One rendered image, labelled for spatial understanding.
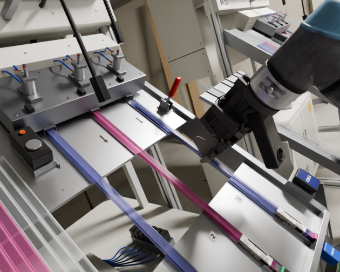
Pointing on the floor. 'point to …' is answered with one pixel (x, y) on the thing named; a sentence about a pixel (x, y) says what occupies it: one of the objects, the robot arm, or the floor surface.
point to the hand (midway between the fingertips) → (209, 158)
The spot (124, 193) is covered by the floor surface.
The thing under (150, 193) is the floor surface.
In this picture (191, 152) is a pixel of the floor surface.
